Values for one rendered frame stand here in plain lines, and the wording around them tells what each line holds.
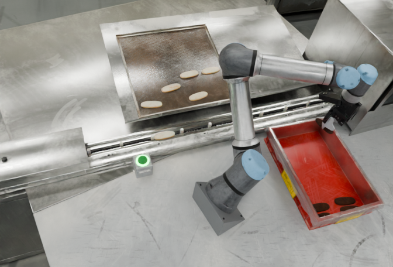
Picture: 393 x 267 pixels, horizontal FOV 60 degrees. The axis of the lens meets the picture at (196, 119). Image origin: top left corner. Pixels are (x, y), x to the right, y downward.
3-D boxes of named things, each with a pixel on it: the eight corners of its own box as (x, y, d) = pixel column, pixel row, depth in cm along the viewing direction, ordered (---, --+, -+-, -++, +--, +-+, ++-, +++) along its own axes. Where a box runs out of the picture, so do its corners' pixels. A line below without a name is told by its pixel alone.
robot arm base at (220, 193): (237, 209, 141) (254, 194, 138) (224, 217, 127) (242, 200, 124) (214, 181, 146) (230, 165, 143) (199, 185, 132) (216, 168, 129)
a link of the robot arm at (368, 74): (357, 59, 129) (379, 65, 128) (343, 79, 138) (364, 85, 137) (357, 72, 124) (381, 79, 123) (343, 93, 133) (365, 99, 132)
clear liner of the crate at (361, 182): (307, 233, 138) (317, 224, 130) (260, 137, 166) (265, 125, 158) (375, 214, 147) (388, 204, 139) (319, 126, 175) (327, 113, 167)
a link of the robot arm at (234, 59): (218, 41, 117) (366, 63, 112) (221, 41, 128) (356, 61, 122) (213, 75, 120) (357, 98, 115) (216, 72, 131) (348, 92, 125)
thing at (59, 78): (69, 272, 195) (33, 213, 131) (19, 125, 252) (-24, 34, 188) (302, 153, 265) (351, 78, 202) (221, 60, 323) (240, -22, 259)
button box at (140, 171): (135, 183, 147) (134, 170, 139) (131, 168, 152) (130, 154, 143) (154, 178, 150) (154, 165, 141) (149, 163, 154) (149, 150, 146)
